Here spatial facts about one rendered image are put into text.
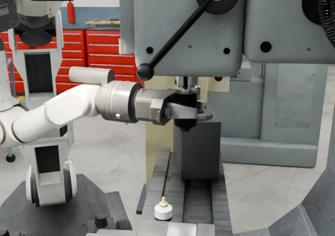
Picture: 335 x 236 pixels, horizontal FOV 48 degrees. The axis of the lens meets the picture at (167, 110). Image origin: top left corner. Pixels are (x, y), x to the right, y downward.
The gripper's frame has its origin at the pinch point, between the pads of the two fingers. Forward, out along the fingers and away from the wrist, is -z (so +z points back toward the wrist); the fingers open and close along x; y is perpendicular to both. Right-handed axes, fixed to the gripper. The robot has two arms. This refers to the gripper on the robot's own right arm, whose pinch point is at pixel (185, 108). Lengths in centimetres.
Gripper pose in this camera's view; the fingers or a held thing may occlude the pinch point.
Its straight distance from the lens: 77.7
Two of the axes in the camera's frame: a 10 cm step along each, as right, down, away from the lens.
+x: 3.3, -2.7, 9.0
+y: -0.1, 9.6, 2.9
